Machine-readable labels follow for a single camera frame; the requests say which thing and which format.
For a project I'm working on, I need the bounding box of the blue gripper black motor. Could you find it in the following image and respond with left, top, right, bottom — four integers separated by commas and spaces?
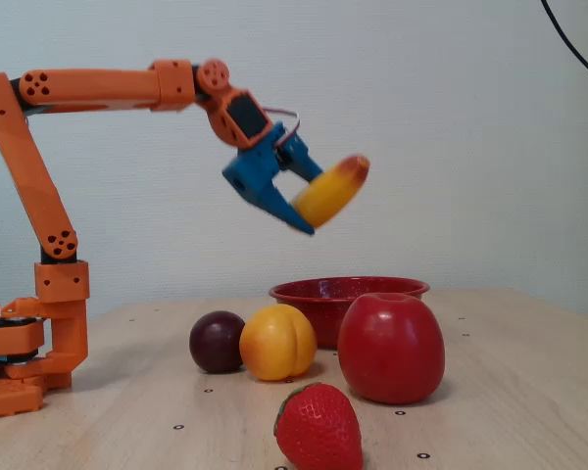
220, 121, 324, 237

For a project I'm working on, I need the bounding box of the yellow plastic banana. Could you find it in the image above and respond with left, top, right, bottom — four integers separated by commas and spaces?
291, 154, 371, 229

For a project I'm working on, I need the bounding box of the orange robot arm base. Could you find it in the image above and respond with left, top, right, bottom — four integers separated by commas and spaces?
0, 296, 48, 422

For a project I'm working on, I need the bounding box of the red speckled enamel bowl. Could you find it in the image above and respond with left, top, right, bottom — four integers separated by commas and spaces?
268, 276, 431, 350

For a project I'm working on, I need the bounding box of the yellow orange plastic peach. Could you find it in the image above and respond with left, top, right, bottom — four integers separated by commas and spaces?
238, 304, 319, 382

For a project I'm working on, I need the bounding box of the dark purple plastic plum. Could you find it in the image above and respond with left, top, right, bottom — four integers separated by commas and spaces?
188, 309, 247, 374

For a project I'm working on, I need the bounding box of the red plastic apple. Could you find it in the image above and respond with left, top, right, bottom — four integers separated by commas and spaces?
336, 292, 446, 405

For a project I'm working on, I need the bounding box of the red plastic strawberry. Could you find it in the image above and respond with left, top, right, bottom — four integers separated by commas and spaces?
272, 382, 365, 470

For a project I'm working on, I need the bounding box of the red white black servo cable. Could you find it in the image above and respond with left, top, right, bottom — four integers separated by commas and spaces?
263, 106, 301, 148

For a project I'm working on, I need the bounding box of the thin black hanging cable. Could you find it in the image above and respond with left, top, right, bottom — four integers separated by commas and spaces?
540, 0, 588, 87

